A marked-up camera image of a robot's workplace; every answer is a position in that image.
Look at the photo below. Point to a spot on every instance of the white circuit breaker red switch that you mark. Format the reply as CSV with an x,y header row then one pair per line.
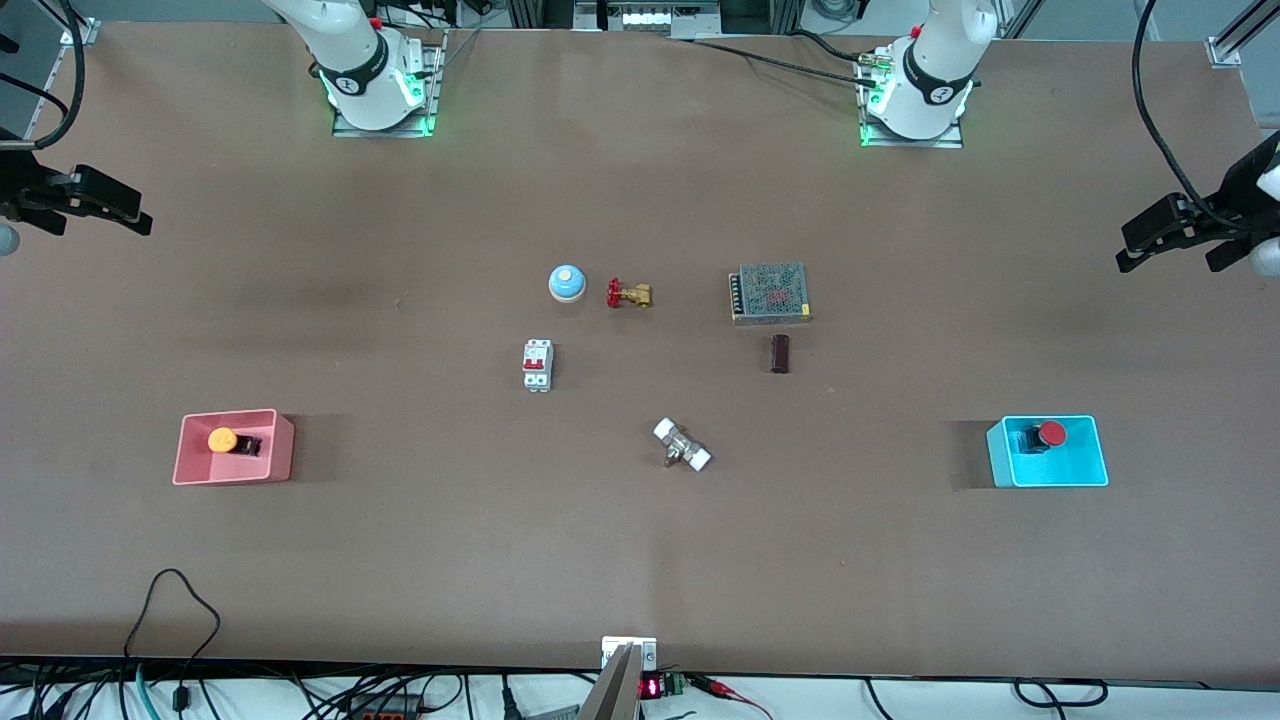
x,y
537,365

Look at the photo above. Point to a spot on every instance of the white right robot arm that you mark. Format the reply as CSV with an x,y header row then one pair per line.
x,y
350,50

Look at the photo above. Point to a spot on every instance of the metal mesh power supply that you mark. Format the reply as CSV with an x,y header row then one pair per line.
x,y
770,292

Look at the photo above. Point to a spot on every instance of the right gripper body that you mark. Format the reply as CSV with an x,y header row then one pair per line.
x,y
22,190

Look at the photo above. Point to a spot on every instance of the metal valve with white ends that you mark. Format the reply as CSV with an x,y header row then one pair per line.
x,y
682,444

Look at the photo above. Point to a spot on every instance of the cyan plastic bin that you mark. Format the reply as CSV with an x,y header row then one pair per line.
x,y
1075,468

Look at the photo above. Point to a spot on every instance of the dark brown cylinder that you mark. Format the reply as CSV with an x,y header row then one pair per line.
x,y
780,354

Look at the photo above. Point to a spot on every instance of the blue bell with yellow knob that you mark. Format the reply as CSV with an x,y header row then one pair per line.
x,y
567,283

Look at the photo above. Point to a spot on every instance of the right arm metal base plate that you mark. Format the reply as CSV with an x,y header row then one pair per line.
x,y
428,100

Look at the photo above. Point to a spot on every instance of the grey camera mount bar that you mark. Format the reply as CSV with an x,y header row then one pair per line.
x,y
615,690

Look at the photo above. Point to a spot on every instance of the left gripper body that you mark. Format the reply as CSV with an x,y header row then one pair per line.
x,y
1236,196

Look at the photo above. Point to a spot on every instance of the aluminium corner bracket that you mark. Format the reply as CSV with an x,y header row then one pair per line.
x,y
1225,52
80,30

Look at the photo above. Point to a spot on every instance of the pink plastic bin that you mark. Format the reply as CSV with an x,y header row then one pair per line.
x,y
200,470

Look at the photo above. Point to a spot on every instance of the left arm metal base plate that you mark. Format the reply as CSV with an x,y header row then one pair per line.
x,y
950,138

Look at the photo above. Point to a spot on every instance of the red digit display module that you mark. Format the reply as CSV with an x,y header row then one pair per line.
x,y
651,687

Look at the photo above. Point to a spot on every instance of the red push button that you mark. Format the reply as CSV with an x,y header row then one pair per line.
x,y
1050,434

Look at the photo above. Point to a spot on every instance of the yellow push button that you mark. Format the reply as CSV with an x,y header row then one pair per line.
x,y
224,440

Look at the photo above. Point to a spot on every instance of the metal equipment box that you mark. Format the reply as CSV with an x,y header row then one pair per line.
x,y
645,18

